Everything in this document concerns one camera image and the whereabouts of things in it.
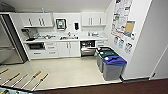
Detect grey bin green lid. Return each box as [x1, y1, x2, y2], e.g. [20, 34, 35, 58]
[97, 49, 118, 73]

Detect green foosball gaming table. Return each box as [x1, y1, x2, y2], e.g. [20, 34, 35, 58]
[0, 67, 50, 94]

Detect white drawer unit narrow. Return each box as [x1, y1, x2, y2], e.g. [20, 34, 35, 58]
[96, 39, 110, 50]

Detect stainless steel dishwasher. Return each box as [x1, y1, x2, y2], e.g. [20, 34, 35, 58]
[79, 39, 99, 58]

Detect small bin label sign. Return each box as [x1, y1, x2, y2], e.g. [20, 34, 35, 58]
[112, 35, 120, 46]
[123, 42, 134, 55]
[117, 38, 126, 50]

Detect large colourful wall poster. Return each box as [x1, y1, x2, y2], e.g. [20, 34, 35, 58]
[110, 0, 135, 38]

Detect white wall cabinet three handles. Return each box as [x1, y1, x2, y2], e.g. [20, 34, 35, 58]
[18, 12, 55, 29]

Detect white two-door base cabinet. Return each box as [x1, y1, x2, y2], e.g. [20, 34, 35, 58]
[56, 40, 81, 59]

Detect stainless steel refrigerator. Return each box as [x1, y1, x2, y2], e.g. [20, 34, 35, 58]
[0, 13, 28, 65]

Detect blue bottle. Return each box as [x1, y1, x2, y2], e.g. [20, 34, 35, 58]
[40, 7, 45, 15]

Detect blue orange wall notice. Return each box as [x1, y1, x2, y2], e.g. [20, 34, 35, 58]
[123, 20, 137, 41]

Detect chrome sink faucet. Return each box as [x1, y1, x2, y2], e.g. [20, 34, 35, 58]
[67, 32, 72, 39]

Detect white room door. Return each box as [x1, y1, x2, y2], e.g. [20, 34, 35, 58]
[151, 43, 168, 80]

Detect grey bin blue lid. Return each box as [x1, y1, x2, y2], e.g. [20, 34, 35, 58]
[101, 54, 128, 82]

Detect white wall cabinet wide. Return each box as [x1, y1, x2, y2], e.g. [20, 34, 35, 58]
[80, 11, 109, 27]

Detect black coffee machine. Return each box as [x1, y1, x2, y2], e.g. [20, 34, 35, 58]
[21, 28, 32, 40]

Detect white drawer unit wide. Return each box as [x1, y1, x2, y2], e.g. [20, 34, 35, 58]
[26, 41, 60, 61]

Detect black built-in microwave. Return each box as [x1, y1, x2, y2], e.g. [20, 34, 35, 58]
[27, 42, 46, 51]

